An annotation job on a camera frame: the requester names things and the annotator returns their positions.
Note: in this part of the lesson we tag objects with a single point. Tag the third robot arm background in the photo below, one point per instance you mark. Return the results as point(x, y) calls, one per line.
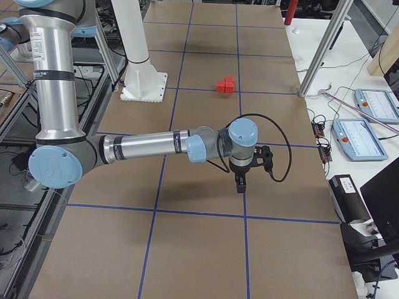
point(15, 35)

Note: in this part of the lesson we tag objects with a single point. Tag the black monitor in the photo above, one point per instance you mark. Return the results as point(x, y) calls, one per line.
point(380, 194)

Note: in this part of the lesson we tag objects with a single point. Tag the red fire extinguisher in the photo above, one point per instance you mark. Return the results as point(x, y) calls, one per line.
point(290, 12)

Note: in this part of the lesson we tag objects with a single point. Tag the black power adapter box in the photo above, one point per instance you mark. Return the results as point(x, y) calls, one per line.
point(347, 201)

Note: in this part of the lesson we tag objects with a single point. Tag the teach pendant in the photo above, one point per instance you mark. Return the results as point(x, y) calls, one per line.
point(357, 140)
point(379, 104)

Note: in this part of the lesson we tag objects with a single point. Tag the red block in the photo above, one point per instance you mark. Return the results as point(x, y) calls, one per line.
point(228, 87)
point(221, 86)
point(229, 79)

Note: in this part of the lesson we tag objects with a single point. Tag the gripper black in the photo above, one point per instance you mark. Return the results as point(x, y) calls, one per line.
point(239, 170)

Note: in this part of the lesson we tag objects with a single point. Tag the teach pendant near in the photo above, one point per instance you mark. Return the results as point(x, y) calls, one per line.
point(357, 140)

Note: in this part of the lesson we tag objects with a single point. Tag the aluminium frame post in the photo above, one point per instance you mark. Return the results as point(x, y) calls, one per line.
point(326, 41)

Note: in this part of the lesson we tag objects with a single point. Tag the teach pendant far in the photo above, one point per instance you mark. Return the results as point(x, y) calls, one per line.
point(379, 104)

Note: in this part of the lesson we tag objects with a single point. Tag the white camera pole base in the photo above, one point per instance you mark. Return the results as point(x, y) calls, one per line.
point(142, 82)

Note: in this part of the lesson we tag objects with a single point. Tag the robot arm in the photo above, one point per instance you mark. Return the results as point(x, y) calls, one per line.
point(65, 153)

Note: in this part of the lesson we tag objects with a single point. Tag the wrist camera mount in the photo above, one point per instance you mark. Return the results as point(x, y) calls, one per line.
point(263, 157)

